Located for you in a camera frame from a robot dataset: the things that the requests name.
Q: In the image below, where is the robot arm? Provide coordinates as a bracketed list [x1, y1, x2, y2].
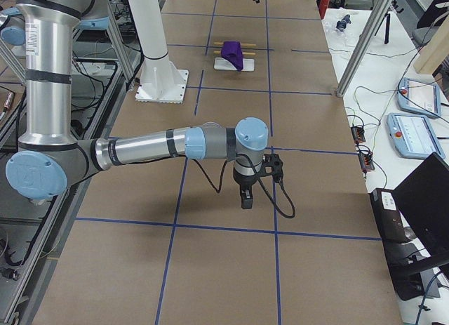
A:
[6, 0, 269, 209]

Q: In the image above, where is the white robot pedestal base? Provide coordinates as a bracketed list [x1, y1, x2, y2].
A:
[129, 0, 189, 103]

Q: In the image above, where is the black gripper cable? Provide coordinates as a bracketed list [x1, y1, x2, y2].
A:
[191, 152, 296, 220]

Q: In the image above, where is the black laptop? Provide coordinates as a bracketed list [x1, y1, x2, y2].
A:
[370, 152, 448, 255]

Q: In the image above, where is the teach pendant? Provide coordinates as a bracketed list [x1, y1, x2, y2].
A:
[398, 77, 441, 118]
[387, 113, 445, 160]

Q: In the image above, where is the wooden rack rod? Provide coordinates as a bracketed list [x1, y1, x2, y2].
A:
[213, 41, 257, 48]
[213, 51, 256, 56]

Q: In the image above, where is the aluminium frame post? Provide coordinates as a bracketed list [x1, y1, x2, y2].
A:
[336, 0, 392, 98]

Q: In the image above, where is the wooden rack rod outer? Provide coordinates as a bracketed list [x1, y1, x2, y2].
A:
[213, 41, 257, 48]

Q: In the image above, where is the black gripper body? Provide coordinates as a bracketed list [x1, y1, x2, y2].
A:
[233, 170, 257, 197]

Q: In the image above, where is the teach pendant near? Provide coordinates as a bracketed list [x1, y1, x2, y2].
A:
[387, 113, 445, 160]

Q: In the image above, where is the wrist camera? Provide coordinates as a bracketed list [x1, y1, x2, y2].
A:
[260, 153, 283, 184]

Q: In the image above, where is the purple towel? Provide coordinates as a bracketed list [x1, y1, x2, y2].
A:
[220, 41, 243, 71]

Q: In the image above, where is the white towel rack base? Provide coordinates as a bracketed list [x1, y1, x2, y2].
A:
[213, 57, 255, 72]

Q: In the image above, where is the wooden rack rod inner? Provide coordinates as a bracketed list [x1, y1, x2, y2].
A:
[213, 51, 256, 56]

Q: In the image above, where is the teach pendant far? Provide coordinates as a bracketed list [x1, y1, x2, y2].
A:
[398, 77, 441, 118]

